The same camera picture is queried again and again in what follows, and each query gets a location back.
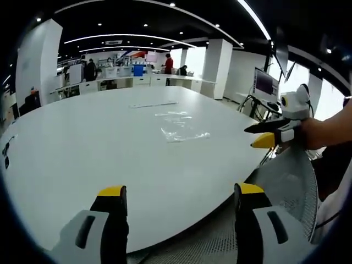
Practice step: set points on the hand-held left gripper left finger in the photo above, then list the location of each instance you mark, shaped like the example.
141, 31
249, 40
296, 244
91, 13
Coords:
82, 228

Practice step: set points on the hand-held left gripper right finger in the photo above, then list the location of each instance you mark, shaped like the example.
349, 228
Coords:
264, 228

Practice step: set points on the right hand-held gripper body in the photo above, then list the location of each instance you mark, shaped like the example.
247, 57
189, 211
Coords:
294, 105

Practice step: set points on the narrow clear food packaging bag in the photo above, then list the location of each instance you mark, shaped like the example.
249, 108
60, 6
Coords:
152, 104

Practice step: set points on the person's right hand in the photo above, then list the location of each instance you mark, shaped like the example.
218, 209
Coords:
314, 133

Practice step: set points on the computer monitor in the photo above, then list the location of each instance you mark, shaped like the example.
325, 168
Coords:
265, 82

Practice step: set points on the grey mesh office chair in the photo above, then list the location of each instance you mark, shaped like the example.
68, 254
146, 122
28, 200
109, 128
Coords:
291, 181

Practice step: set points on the hanging dark panel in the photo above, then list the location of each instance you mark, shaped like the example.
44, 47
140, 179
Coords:
281, 55

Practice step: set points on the person's white garment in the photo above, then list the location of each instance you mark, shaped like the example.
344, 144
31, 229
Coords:
336, 203

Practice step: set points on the blue storage box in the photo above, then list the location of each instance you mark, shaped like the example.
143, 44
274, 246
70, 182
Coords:
138, 70

